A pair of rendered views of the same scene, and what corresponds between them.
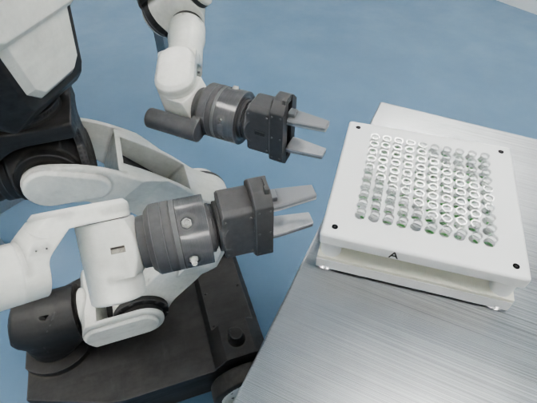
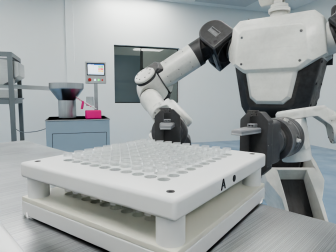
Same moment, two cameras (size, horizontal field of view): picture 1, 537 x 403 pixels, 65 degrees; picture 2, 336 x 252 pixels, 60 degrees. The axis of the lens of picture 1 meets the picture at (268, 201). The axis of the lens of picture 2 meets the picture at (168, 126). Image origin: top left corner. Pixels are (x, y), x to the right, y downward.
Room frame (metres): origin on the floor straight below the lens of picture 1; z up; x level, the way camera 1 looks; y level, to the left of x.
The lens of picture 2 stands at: (0.56, -0.59, 0.98)
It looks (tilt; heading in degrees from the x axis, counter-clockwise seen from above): 6 degrees down; 109
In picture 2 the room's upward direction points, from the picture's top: straight up
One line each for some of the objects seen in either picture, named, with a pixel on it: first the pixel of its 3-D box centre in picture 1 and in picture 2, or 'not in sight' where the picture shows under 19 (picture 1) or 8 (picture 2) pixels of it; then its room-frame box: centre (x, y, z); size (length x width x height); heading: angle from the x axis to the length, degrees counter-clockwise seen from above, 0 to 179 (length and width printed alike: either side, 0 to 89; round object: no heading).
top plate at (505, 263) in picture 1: (423, 190); (151, 164); (0.41, -0.22, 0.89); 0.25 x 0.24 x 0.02; 164
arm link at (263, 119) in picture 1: (256, 120); (268, 140); (0.56, 0.02, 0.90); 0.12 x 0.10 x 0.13; 66
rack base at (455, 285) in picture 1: (414, 213); (151, 197); (0.41, -0.22, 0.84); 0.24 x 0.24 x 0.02; 74
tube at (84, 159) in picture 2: (479, 235); (86, 184); (0.35, -0.28, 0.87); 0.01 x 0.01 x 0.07
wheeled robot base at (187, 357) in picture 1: (141, 312); not in sight; (0.60, 0.37, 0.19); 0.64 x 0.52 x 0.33; 108
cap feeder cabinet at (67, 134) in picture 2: not in sight; (79, 151); (-1.41, 2.10, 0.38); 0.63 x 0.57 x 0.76; 37
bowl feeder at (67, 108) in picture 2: not in sight; (73, 100); (-1.48, 2.12, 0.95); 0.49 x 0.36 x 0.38; 37
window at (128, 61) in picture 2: not in sight; (146, 75); (-1.83, 4.99, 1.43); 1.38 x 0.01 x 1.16; 37
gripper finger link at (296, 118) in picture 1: (308, 119); (245, 129); (0.53, -0.06, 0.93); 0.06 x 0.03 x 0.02; 66
